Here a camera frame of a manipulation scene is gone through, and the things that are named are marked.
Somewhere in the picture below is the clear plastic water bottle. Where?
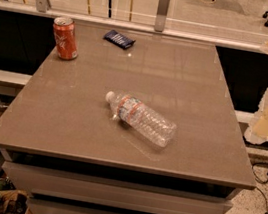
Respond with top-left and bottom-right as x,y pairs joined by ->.
105,91 -> 177,148

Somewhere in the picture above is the blue rxbar wrapper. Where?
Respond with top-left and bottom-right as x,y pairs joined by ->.
103,30 -> 135,50

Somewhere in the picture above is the orange soda can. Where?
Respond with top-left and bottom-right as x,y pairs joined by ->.
53,17 -> 78,60

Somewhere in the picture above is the grey drawer cabinet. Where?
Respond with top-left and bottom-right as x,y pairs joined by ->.
1,149 -> 240,214

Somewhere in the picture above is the middle metal railing post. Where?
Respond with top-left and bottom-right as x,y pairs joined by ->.
154,0 -> 170,32

